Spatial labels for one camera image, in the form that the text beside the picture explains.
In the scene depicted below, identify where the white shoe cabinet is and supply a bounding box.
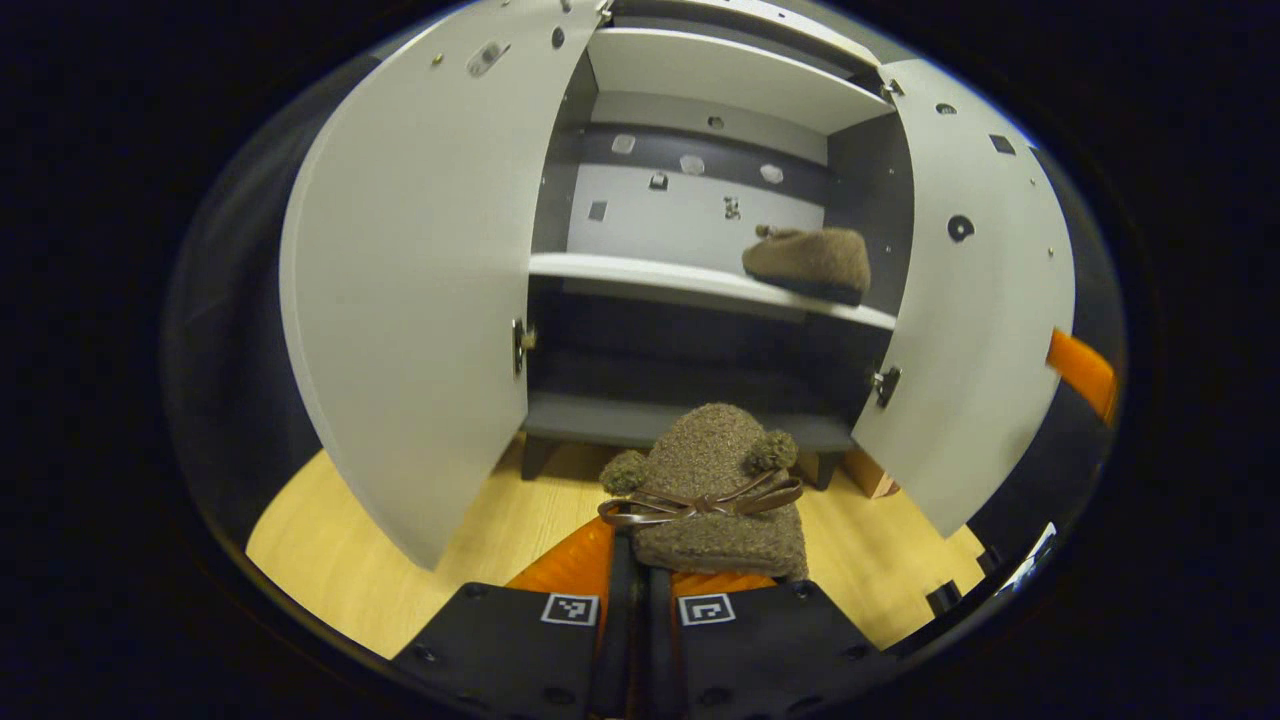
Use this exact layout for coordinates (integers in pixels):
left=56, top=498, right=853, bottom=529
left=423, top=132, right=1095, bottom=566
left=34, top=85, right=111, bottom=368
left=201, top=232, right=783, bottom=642
left=518, top=0, right=916, bottom=491

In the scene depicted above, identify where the white cabinet door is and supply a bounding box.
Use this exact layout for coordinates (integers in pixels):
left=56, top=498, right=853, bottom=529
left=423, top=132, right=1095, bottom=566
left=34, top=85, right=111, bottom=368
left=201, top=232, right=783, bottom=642
left=278, top=0, right=611, bottom=571
left=850, top=58, right=1077, bottom=539

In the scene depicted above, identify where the brown fuzzy shoe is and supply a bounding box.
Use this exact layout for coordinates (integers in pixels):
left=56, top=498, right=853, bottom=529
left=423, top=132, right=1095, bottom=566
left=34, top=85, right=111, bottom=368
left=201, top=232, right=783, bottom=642
left=742, top=224, right=872, bottom=307
left=597, top=403, right=810, bottom=583

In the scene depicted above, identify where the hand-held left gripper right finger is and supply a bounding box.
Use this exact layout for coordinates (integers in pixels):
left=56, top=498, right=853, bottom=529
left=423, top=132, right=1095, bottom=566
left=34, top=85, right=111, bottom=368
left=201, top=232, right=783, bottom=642
left=640, top=565, right=901, bottom=720

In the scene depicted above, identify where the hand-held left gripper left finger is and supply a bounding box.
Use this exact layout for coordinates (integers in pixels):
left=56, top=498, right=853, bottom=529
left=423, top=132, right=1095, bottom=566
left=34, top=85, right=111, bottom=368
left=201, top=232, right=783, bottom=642
left=388, top=517, right=643, bottom=720

